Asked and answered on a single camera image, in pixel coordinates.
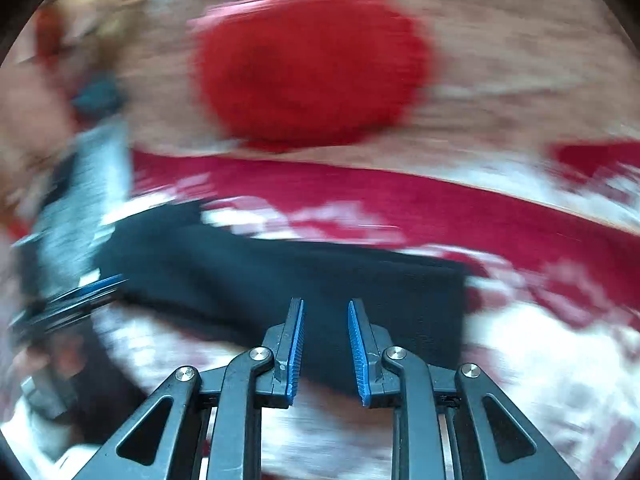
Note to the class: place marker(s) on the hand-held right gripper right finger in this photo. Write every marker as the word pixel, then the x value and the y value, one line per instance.
pixel 358 355

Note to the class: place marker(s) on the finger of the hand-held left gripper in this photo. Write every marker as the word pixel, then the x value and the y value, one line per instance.
pixel 80 297

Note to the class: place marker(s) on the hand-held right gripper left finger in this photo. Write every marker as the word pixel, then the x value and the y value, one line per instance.
pixel 296 355

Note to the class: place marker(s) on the black pants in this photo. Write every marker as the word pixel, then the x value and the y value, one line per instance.
pixel 225 280

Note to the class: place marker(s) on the person's left forearm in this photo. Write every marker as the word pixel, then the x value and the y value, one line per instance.
pixel 30 125

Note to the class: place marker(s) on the red and white patterned blanket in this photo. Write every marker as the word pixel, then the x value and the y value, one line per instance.
pixel 450 200

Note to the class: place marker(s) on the red cloth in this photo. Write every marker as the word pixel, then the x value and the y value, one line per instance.
pixel 310 65

